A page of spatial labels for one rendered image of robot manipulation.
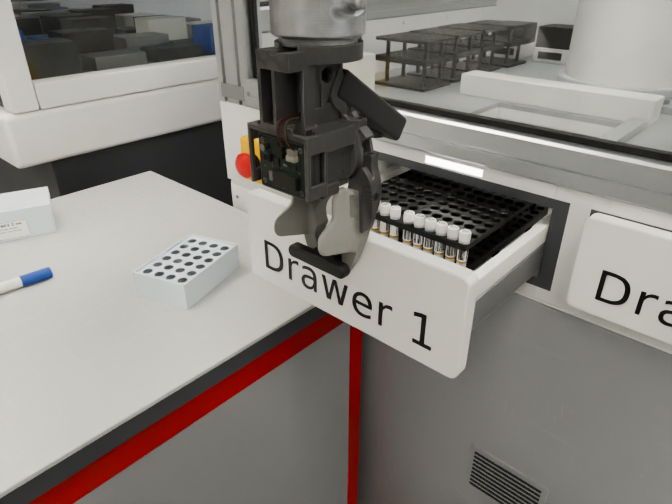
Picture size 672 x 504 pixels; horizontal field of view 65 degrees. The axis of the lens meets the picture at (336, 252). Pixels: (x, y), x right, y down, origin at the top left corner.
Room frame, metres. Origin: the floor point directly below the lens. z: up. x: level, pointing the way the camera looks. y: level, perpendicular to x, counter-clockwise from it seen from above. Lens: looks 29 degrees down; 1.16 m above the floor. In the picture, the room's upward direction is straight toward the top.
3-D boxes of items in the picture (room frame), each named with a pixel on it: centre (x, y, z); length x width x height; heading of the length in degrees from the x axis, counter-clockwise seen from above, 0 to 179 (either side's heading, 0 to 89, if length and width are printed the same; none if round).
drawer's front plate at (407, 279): (0.48, -0.01, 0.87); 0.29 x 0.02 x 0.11; 48
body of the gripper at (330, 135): (0.44, 0.02, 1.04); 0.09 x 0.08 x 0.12; 138
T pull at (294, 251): (0.46, 0.01, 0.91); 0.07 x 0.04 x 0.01; 48
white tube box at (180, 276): (0.64, 0.21, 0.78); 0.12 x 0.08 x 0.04; 156
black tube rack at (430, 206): (0.62, -0.14, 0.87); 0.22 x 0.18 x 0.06; 138
